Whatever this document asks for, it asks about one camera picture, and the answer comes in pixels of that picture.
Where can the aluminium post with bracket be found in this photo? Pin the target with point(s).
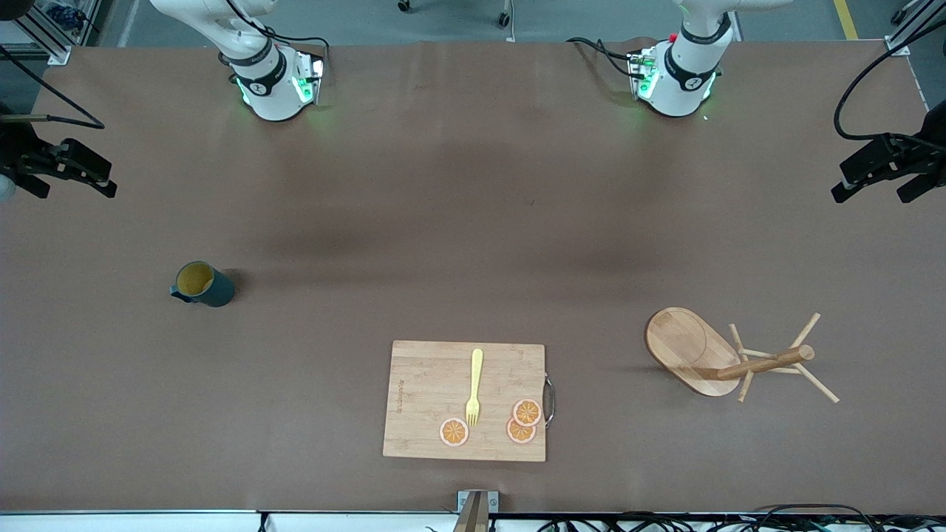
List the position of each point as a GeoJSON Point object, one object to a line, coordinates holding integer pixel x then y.
{"type": "Point", "coordinates": [473, 513]}

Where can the teal cup yellow inside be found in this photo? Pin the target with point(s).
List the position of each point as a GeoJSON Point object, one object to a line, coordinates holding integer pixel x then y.
{"type": "Point", "coordinates": [211, 290]}

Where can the yellow plastic fork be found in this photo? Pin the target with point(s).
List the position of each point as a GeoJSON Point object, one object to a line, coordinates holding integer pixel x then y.
{"type": "Point", "coordinates": [476, 373]}

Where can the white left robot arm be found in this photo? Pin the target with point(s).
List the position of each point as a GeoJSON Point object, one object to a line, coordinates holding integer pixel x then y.
{"type": "Point", "coordinates": [680, 85]}

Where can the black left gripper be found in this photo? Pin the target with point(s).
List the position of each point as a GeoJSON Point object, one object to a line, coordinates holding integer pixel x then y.
{"type": "Point", "coordinates": [933, 145]}

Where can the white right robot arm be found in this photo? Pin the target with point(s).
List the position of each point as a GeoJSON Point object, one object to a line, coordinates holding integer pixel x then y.
{"type": "Point", "coordinates": [273, 89]}

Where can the wooden mug tree rack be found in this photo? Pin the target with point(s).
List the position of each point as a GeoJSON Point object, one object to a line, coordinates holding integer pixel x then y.
{"type": "Point", "coordinates": [687, 343]}

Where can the orange slice toy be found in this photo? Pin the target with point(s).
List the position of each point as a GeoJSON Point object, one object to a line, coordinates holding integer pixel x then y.
{"type": "Point", "coordinates": [454, 432]}
{"type": "Point", "coordinates": [517, 434]}
{"type": "Point", "coordinates": [527, 411]}

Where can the aluminium frame profile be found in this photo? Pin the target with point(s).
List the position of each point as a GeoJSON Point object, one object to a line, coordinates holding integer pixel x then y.
{"type": "Point", "coordinates": [913, 33]}
{"type": "Point", "coordinates": [48, 41]}

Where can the brown table cover mat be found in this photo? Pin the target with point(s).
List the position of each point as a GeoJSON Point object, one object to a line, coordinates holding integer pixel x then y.
{"type": "Point", "coordinates": [473, 222]}

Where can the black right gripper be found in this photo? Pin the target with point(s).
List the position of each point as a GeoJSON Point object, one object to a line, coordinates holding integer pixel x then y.
{"type": "Point", "coordinates": [18, 154]}

